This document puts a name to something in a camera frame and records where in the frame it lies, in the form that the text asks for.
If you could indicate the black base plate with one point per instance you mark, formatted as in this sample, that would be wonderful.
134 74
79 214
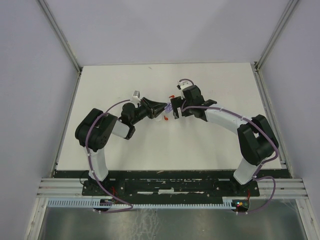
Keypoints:
169 174

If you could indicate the lavender round charging case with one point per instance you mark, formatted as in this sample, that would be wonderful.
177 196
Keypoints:
168 108

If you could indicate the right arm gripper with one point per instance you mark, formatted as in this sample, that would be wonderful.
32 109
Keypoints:
176 102

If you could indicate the front aluminium rail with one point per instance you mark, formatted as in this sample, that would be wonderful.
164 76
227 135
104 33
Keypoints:
130 188

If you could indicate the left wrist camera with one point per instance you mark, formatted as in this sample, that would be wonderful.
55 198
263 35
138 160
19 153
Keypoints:
136 97

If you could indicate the left aluminium frame post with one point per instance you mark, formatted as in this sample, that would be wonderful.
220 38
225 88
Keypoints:
44 6

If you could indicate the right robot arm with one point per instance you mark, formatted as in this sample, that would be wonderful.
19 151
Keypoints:
257 141

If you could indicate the aluminium frame post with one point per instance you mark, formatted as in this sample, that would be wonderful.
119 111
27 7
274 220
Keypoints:
277 32
44 6

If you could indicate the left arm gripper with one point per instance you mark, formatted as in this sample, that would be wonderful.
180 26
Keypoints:
152 114

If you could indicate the right aluminium frame post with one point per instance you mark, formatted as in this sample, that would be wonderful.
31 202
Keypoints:
277 32

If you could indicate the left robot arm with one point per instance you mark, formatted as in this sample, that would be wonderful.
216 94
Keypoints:
96 128

